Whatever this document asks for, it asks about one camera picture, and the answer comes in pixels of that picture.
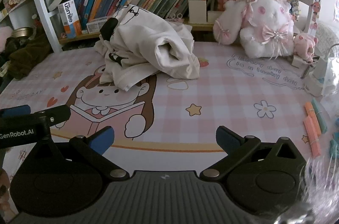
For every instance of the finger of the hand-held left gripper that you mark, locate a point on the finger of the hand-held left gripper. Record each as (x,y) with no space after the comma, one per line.
(57,114)
(16,110)

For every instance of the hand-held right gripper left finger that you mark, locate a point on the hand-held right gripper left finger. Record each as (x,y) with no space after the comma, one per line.
(102,137)

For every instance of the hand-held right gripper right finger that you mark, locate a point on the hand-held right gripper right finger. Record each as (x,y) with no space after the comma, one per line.
(225,137)

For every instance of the white t-shirt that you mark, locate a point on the white t-shirt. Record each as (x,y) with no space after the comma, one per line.
(148,46)

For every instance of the pink printed desk mat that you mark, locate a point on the pink printed desk mat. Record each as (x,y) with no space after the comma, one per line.
(212,96)

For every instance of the dark brown cloth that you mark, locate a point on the dark brown cloth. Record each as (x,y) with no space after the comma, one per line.
(29,57)

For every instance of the pink fluffy cushion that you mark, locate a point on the pink fluffy cushion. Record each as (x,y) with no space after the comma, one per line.
(4,38)

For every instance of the round metal tin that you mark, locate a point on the round metal tin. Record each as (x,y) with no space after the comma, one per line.
(22,32)

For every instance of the salmon stick bundle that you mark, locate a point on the salmon stick bundle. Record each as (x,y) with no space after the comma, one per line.
(312,139)

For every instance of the tall white orange box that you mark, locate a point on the tall white orange box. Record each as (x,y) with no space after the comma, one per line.
(69,18)

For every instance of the flat white orange box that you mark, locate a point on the flat white orange box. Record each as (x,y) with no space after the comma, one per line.
(95,25)

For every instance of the teal stick bundle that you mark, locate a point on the teal stick bundle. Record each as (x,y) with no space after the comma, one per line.
(320,115)

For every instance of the small white box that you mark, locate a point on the small white box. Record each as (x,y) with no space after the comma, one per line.
(298,61)

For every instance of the white plastic device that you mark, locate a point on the white plastic device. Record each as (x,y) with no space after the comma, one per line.
(317,80)

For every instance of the white pink plush bunny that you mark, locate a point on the white pink plush bunny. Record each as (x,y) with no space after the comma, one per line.
(262,22)

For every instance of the small pink plush toy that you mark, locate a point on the small pink plush toy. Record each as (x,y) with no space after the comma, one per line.
(304,46)

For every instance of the short beige pen holder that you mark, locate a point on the short beige pen holder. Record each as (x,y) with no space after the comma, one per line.
(214,16)

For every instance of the tall beige pen holder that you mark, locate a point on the tall beige pen holder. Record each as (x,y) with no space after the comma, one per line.
(197,10)

